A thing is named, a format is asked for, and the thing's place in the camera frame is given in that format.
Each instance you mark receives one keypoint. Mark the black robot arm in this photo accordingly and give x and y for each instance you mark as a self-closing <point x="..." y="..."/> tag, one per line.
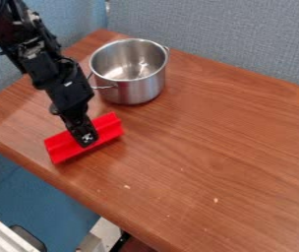
<point x="33" y="48"/>

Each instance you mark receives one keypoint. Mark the silver metal pot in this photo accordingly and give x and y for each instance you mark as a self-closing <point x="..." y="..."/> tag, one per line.
<point x="129" y="67"/>

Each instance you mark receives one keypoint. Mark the red object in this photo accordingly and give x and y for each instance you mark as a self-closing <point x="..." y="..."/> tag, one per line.
<point x="62" y="146"/>

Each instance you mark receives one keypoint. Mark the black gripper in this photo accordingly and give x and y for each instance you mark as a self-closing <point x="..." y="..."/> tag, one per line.
<point x="70" y="92"/>

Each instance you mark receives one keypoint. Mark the white table leg bracket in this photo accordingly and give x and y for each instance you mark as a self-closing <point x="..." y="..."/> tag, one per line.
<point x="102" y="237"/>

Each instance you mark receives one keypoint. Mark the black box on floor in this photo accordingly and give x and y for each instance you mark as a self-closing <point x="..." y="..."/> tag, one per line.
<point x="30" y="237"/>

